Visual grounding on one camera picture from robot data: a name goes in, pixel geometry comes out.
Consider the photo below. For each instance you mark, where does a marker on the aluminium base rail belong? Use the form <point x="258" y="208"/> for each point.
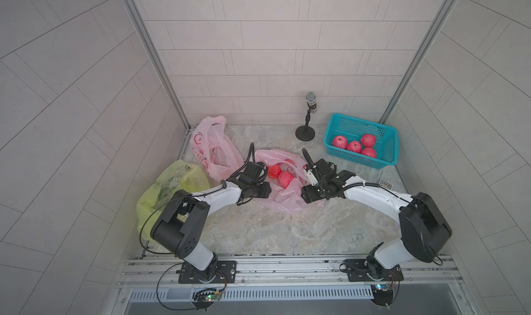
<point x="251" y="270"/>

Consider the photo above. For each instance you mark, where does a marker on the red apple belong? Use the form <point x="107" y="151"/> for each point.
<point x="285" y="178"/>
<point x="274" y="171"/>
<point x="368" y="140"/>
<point x="355" y="147"/>
<point x="340" y="142"/>
<point x="369" y="152"/>

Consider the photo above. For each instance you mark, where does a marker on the right circuit board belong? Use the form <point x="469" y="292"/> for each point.
<point x="383" y="295"/>

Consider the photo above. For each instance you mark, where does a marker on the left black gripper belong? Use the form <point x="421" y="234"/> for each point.
<point x="265" y="192"/>

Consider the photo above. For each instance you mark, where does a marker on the pink strawberry print plastic bag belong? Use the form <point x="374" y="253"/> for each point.
<point x="214" y="149"/>

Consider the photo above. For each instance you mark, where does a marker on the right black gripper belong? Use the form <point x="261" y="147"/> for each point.
<point x="308" y="195"/>

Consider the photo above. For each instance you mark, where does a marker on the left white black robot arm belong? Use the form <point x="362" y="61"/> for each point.
<point x="178" y="223"/>

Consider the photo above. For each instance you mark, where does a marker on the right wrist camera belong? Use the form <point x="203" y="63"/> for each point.
<point x="312" y="175"/>

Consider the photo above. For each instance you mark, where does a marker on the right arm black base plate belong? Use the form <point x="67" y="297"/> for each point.
<point x="352" y="270"/>

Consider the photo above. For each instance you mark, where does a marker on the teal plastic basket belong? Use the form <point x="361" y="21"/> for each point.
<point x="353" y="129"/>

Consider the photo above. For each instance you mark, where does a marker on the left circuit board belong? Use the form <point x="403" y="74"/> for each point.
<point x="204" y="299"/>

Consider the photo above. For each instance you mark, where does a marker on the plain pink plastic bag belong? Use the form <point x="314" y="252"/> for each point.
<point x="287" y="200"/>

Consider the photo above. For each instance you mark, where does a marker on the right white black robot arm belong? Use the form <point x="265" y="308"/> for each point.
<point x="424" y="230"/>

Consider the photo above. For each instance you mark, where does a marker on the circuit board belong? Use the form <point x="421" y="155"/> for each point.
<point x="204" y="299"/>
<point x="383" y="295"/>

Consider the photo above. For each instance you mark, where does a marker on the small printed card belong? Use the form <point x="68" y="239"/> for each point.
<point x="385" y="185"/>

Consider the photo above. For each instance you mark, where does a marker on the yellow-green plastic bag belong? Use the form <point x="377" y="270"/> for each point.
<point x="178" y="176"/>

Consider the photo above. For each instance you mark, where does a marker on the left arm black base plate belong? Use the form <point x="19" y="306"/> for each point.
<point x="223" y="272"/>

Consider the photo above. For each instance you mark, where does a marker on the microphone on black stand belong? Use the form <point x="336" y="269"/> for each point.
<point x="306" y="133"/>

